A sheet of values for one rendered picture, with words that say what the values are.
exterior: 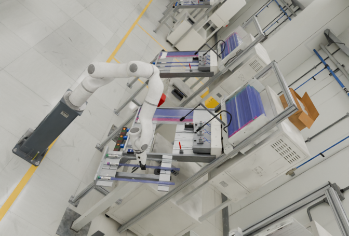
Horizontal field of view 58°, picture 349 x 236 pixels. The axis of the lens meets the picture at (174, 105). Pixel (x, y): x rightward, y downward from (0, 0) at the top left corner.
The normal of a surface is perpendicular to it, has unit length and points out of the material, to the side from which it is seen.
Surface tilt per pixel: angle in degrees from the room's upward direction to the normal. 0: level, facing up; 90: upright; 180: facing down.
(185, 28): 90
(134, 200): 90
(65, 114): 90
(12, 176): 0
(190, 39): 90
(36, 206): 0
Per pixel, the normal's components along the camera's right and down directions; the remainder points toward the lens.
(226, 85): -0.10, 0.51
